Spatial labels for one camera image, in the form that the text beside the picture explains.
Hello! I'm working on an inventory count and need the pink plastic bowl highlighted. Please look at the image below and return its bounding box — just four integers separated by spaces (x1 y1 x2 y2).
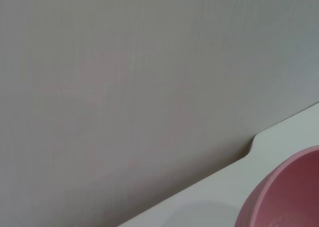
235 145 319 227

